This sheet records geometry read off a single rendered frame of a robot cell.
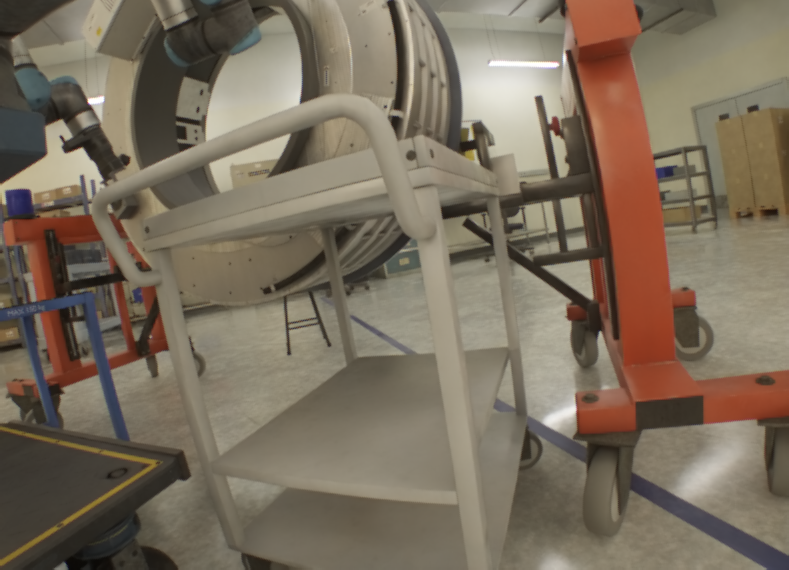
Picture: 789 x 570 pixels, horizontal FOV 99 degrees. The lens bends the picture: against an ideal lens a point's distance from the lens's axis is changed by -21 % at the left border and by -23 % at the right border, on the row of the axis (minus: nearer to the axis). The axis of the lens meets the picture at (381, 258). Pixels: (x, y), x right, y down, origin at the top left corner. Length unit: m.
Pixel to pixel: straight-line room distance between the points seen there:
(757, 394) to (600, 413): 0.26
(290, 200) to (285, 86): 6.66
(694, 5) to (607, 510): 8.74
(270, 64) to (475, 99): 3.65
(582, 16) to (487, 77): 7.58
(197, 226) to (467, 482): 0.46
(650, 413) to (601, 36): 0.65
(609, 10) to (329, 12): 0.79
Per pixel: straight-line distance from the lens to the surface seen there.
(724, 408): 0.84
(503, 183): 1.42
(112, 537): 0.75
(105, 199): 0.59
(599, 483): 0.80
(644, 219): 0.88
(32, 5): 0.65
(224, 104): 7.03
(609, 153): 0.87
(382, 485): 0.56
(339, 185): 0.46
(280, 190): 0.50
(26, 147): 0.65
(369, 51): 1.23
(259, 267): 1.37
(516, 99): 8.58
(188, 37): 1.14
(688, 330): 1.62
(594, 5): 0.85
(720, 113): 10.05
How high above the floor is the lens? 0.60
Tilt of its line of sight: 3 degrees down
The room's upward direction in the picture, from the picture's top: 10 degrees counter-clockwise
